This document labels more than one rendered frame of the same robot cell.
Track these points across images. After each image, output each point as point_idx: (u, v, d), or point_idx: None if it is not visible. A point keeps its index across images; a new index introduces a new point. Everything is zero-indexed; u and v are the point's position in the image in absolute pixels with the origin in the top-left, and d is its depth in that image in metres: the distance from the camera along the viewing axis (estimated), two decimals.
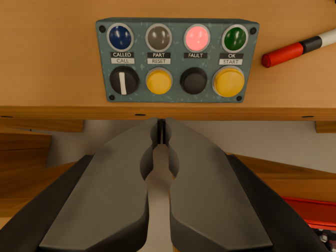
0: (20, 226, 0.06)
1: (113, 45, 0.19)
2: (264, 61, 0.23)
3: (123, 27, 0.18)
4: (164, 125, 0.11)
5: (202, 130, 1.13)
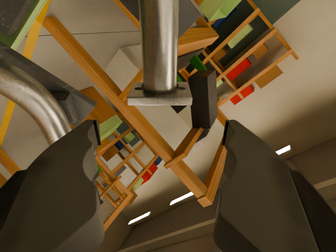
0: None
1: None
2: None
3: None
4: (226, 126, 0.11)
5: None
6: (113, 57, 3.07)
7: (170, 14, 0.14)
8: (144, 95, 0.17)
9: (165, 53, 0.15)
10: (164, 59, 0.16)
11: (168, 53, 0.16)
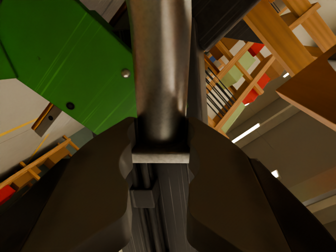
0: None
1: None
2: None
3: None
4: (187, 124, 0.11)
5: None
6: None
7: (179, 36, 0.09)
8: (139, 148, 0.12)
9: (170, 93, 0.10)
10: (169, 101, 0.10)
11: (174, 92, 0.10)
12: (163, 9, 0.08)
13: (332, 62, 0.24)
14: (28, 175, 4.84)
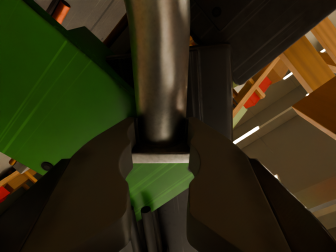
0: None
1: None
2: None
3: None
4: (187, 124, 0.11)
5: None
6: None
7: (178, 36, 0.09)
8: (139, 148, 0.12)
9: (169, 93, 0.10)
10: (168, 101, 0.10)
11: (174, 92, 0.10)
12: (161, 9, 0.08)
13: None
14: (23, 177, 4.74)
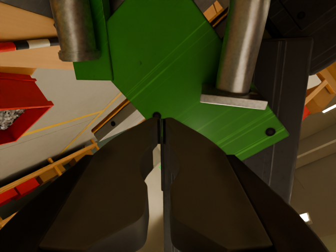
0: (20, 226, 0.06)
1: None
2: None
3: None
4: (164, 125, 0.11)
5: None
6: None
7: (261, 17, 0.15)
8: (217, 94, 0.17)
9: (248, 54, 0.16)
10: (246, 60, 0.16)
11: (251, 54, 0.16)
12: None
13: None
14: (53, 172, 5.07)
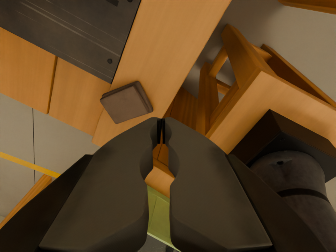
0: (20, 226, 0.06)
1: None
2: None
3: None
4: (164, 125, 0.11)
5: None
6: (2, 216, 2.89)
7: None
8: None
9: None
10: None
11: None
12: None
13: None
14: None
